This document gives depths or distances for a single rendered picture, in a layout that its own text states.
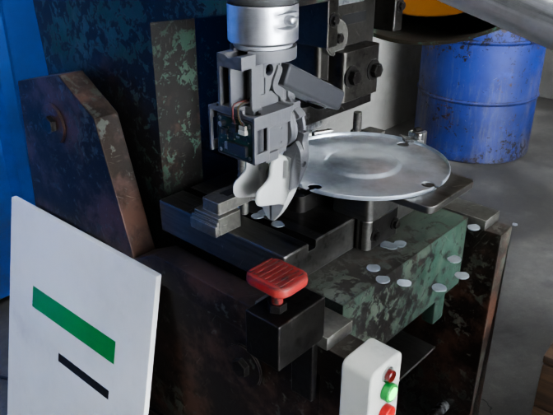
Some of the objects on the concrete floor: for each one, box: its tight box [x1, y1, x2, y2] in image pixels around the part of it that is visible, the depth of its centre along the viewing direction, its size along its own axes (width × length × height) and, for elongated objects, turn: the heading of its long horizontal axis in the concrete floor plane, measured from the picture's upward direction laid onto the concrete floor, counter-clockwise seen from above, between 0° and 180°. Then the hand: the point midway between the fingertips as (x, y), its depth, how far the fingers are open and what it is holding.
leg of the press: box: [395, 198, 512, 415], centre depth 159 cm, size 92×12×90 cm, turn 48°
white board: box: [7, 196, 161, 415], centre depth 138 cm, size 14×50×59 cm, turn 49°
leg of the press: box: [18, 70, 365, 415], centre depth 123 cm, size 92×12×90 cm, turn 48°
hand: (276, 207), depth 79 cm, fingers closed
